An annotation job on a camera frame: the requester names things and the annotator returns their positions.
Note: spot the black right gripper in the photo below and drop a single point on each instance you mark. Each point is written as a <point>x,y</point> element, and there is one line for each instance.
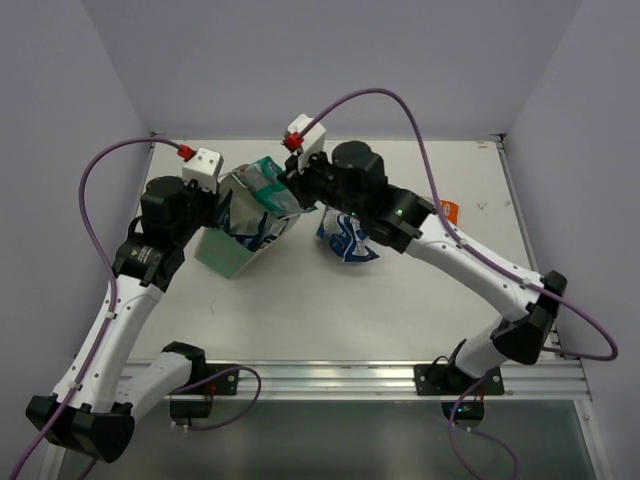
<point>298,179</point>

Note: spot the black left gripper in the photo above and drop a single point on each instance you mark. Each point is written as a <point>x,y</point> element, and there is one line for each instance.
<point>209,203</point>

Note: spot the green paper gift bag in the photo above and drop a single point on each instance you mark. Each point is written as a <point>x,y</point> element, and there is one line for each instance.
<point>222,254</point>

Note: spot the blue white snack packet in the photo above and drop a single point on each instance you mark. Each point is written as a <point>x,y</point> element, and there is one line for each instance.
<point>247,221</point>
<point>343,235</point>

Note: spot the green snack packet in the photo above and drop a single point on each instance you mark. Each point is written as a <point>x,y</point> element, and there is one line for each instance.
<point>261,179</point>

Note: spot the orange snack packet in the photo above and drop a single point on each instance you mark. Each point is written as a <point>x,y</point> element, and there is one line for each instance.
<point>450,210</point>

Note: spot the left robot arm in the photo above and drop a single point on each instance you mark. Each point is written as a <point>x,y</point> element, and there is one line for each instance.
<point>93,411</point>

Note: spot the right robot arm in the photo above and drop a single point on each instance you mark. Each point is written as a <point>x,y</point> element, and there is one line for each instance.
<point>526,301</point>

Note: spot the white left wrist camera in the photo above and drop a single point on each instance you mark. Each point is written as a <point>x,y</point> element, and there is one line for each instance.
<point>203,168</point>

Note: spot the black left base bracket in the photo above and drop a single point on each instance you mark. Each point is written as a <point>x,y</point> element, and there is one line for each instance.
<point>225,383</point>

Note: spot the black base bracket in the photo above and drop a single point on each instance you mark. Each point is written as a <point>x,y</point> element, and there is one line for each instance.
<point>225,383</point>
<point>440,379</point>

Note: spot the black right base bracket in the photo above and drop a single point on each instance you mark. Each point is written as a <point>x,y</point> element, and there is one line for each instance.
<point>440,379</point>

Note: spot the aluminium mounting rail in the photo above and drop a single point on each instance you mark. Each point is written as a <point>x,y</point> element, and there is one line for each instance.
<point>403,381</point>

